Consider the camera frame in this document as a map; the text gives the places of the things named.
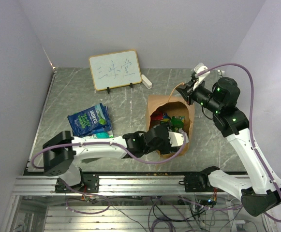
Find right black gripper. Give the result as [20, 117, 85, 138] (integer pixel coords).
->
[175, 78, 222, 114]

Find green snack packet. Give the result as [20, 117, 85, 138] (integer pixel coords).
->
[171, 116, 185, 129]

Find red snack packet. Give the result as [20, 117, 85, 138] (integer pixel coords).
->
[150, 111, 164, 121]

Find brown paper bag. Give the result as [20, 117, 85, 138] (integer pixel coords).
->
[145, 82, 196, 160]

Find blue green Burts vinegar bag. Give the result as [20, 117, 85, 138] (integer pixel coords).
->
[67, 103, 113, 137]

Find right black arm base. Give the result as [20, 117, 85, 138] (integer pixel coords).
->
[178, 174, 214, 193]

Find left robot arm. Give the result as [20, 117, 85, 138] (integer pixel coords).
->
[43, 125, 175, 192]

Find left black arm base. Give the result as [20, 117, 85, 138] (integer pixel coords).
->
[55, 174, 100, 193]

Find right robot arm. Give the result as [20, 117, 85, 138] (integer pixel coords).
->
[176, 77, 281, 217]

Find white eraser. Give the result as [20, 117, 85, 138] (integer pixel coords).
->
[141, 74, 152, 89]

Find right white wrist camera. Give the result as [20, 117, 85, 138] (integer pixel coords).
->
[192, 63, 210, 90]

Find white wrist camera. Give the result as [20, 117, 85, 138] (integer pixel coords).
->
[168, 129, 189, 147]
[192, 63, 210, 90]

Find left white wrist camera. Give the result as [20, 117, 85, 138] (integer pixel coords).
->
[168, 129, 189, 147]

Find small whiteboard yellow frame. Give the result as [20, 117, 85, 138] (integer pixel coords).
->
[89, 50, 142, 91]

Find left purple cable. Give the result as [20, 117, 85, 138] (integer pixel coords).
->
[30, 132, 188, 194]

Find loose wires under table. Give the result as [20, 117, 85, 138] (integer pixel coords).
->
[65, 188, 257, 232]

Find aluminium rail frame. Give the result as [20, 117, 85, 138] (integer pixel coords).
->
[3, 173, 278, 232]

